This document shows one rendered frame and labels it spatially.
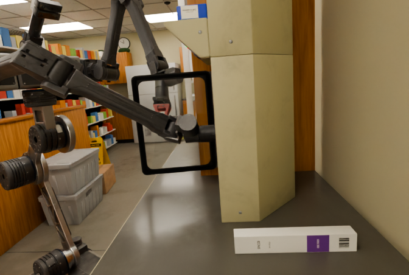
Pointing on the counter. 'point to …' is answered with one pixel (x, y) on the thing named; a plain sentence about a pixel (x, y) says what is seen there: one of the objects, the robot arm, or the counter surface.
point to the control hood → (193, 35)
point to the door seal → (140, 126)
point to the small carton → (189, 12)
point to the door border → (207, 114)
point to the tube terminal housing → (252, 89)
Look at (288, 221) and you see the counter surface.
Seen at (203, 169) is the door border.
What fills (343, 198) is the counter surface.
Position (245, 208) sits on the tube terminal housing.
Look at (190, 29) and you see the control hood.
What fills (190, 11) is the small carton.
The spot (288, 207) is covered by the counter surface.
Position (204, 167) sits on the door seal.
